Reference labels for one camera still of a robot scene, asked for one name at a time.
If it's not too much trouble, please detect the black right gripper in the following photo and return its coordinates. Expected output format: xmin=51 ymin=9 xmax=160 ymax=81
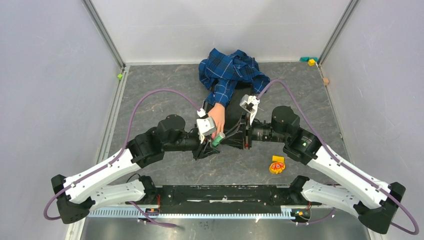
xmin=220 ymin=111 xmax=288 ymax=149

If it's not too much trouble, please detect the white cap nail polish bottle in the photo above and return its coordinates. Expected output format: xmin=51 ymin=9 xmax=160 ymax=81
xmin=211 ymin=132 xmax=226 ymax=147

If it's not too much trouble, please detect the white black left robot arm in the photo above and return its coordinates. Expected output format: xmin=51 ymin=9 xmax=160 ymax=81
xmin=51 ymin=114 xmax=218 ymax=224

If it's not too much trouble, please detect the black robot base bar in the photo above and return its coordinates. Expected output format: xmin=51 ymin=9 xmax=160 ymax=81
xmin=137 ymin=175 xmax=309 ymax=215

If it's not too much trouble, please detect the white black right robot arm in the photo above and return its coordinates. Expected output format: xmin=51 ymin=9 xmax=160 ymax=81
xmin=224 ymin=106 xmax=406 ymax=234

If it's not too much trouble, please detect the fake hand with painted nails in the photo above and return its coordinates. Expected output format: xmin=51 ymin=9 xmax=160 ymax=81
xmin=208 ymin=103 xmax=226 ymax=139

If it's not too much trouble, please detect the black ribbed block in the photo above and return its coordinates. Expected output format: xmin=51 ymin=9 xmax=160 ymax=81
xmin=203 ymin=80 xmax=254 ymax=131

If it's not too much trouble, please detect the yellow orange toy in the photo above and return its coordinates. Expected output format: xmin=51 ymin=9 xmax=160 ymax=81
xmin=268 ymin=155 xmax=286 ymax=174

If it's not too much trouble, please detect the blue plaid shirt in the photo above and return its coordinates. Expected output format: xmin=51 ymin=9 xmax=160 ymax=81
xmin=198 ymin=48 xmax=271 ymax=107

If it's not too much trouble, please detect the teal block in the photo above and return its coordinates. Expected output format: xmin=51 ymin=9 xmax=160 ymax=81
xmin=299 ymin=56 xmax=319 ymax=62

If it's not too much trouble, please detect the tan wooden cube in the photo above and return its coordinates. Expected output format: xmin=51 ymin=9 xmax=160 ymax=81
xmin=322 ymin=78 xmax=330 ymax=86

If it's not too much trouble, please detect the yellow cube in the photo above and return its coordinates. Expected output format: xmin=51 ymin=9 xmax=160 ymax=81
xmin=307 ymin=58 xmax=316 ymax=66

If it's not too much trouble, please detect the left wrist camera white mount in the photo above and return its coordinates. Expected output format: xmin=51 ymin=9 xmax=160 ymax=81
xmin=196 ymin=108 xmax=217 ymax=144

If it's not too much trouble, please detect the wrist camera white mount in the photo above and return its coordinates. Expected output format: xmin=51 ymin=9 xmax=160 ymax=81
xmin=239 ymin=94 xmax=260 ymax=125
xmin=196 ymin=108 xmax=217 ymax=144

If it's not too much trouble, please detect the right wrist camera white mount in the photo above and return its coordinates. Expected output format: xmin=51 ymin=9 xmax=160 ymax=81
xmin=239 ymin=94 xmax=260 ymax=125

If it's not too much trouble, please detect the white slotted cable rail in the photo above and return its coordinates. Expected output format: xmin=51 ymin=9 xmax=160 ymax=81
xmin=87 ymin=206 xmax=296 ymax=220

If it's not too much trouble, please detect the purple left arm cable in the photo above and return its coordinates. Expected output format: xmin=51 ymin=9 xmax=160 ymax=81
xmin=43 ymin=88 xmax=204 ymax=221

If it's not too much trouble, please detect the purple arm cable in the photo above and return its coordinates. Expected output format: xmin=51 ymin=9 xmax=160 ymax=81
xmin=43 ymin=88 xmax=204 ymax=221
xmin=256 ymin=79 xmax=420 ymax=236

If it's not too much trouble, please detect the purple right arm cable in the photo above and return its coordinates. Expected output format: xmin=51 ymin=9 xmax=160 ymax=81
xmin=256 ymin=79 xmax=420 ymax=236

